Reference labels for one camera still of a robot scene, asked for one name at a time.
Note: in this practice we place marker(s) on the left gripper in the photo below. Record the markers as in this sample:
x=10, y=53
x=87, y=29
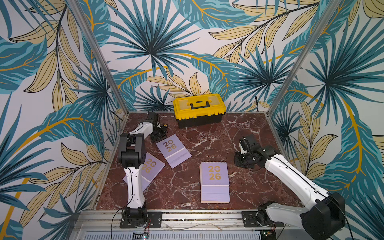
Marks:
x=164, y=134

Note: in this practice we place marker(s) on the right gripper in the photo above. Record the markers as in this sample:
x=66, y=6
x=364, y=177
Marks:
x=243, y=159

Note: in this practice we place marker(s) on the purple calendar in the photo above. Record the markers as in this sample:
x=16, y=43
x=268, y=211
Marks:
x=214, y=180
x=151, y=168
x=173, y=150

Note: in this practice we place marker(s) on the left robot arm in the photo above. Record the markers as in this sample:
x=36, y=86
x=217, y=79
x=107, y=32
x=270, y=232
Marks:
x=132, y=156

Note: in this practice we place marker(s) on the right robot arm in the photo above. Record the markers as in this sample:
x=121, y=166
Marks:
x=322, y=214

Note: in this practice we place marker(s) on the yellow black toolbox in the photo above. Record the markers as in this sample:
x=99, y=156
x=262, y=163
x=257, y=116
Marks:
x=199, y=110

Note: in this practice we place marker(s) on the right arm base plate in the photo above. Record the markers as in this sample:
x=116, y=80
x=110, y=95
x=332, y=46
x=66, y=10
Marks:
x=253, y=219

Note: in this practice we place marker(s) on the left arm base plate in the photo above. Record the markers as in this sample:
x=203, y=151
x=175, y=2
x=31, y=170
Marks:
x=136, y=219

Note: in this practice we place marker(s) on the aluminium front rail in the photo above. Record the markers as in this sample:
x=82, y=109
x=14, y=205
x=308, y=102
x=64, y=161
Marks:
x=181, y=225

